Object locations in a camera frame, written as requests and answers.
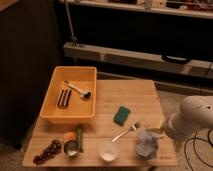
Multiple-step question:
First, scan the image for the green pepper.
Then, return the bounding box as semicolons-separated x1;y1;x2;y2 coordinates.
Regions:
77;125;83;153

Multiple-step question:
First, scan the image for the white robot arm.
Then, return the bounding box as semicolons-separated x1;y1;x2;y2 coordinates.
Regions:
162;95;213;141

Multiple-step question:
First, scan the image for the yellow plastic tray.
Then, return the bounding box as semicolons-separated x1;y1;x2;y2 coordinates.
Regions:
40;66;97;124

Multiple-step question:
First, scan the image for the white dish brush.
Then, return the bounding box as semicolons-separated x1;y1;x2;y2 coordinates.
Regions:
65;81;91;99

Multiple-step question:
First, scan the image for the green sponge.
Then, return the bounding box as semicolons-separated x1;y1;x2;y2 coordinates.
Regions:
113;106;131;126

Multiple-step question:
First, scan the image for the metal shelf pole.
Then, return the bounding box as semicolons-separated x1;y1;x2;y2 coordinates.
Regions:
64;0;77;46

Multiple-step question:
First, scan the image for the orange fruit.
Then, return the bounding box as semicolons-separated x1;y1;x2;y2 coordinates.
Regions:
63;132;77;142

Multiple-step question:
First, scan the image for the white plastic cup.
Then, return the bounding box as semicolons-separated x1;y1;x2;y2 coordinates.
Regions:
99;141;118;162

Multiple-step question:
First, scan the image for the black object on shelf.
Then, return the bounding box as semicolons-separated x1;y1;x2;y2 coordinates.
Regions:
162;55;191;65

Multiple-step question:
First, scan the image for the crumpled blue-grey cloth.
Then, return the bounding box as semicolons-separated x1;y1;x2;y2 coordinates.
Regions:
135;129;162;160

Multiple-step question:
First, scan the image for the small metal cup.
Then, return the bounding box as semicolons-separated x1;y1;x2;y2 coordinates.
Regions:
63;140;78;157

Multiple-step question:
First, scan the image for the bunch of dark grapes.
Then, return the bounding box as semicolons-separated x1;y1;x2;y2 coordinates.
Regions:
33;139;62;165

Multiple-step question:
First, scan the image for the lower white shelf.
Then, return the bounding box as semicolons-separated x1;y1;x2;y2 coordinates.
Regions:
63;42;213;80

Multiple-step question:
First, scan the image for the white shelf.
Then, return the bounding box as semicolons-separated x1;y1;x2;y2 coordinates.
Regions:
59;0;213;19
63;42;213;80

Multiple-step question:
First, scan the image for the upper white shelf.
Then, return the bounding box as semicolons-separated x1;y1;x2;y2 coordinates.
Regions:
59;0;213;19

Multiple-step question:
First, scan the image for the black floor cable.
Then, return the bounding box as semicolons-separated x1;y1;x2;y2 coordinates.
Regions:
183;128;213;171

